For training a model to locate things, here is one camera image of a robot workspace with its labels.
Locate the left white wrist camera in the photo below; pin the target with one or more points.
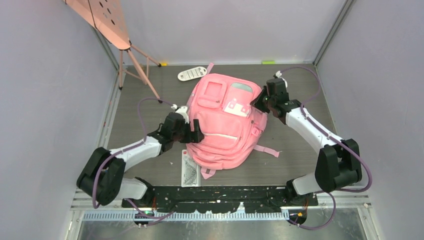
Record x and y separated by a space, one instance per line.
183 111

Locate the clear plastic stationery pack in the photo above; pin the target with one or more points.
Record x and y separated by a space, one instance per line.
190 171

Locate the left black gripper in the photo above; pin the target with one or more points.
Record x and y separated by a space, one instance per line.
193 137

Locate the green tape marker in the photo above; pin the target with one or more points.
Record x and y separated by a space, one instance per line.
268 62

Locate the pink student backpack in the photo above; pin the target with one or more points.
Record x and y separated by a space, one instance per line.
230 125

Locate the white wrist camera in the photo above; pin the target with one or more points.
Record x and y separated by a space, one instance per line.
279 75
183 111

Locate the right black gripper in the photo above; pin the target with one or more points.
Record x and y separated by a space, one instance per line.
257 104

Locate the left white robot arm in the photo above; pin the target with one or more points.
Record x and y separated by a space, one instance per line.
102 177

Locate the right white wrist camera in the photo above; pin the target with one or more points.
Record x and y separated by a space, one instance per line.
279 75

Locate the white oval tag card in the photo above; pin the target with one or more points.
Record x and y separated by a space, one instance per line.
192 74

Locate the pink tripod stand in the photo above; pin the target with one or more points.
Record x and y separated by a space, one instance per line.
107 17

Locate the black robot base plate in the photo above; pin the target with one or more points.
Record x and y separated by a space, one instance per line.
219 199

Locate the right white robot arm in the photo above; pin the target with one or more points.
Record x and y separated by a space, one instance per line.
337 163

